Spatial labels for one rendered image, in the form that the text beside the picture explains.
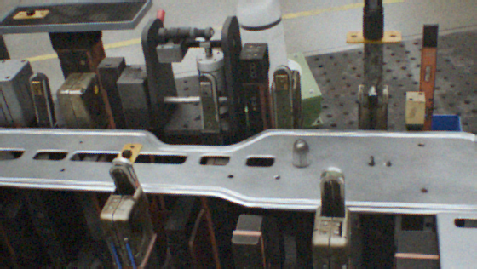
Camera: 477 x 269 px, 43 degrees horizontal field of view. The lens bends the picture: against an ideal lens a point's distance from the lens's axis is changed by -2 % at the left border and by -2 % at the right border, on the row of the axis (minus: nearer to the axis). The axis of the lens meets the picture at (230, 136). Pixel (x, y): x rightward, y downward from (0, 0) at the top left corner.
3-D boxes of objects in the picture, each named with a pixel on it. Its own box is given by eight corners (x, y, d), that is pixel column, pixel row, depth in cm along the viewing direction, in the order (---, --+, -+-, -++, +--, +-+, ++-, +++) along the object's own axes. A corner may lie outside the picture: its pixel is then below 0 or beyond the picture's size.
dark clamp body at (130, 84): (140, 222, 149) (102, 88, 127) (155, 188, 159) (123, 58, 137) (181, 225, 146) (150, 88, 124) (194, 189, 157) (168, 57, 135)
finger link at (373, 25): (362, -4, 90) (362, 36, 94) (361, 4, 87) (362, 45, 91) (384, -5, 89) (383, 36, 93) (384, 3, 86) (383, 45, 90)
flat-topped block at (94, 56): (92, 177, 166) (45, 27, 141) (102, 159, 172) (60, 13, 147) (125, 178, 164) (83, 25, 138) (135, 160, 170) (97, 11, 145)
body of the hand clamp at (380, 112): (357, 233, 136) (357, 100, 116) (358, 213, 142) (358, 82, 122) (384, 234, 135) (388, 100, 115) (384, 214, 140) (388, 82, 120)
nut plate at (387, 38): (346, 43, 94) (345, 37, 93) (347, 32, 97) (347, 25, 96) (401, 42, 92) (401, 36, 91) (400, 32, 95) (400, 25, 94)
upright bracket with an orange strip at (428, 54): (410, 230, 135) (422, 25, 107) (409, 226, 136) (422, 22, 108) (422, 231, 134) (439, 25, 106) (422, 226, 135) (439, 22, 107)
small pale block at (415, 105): (399, 243, 132) (406, 101, 112) (398, 231, 135) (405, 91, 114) (415, 243, 131) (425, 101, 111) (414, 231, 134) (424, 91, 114)
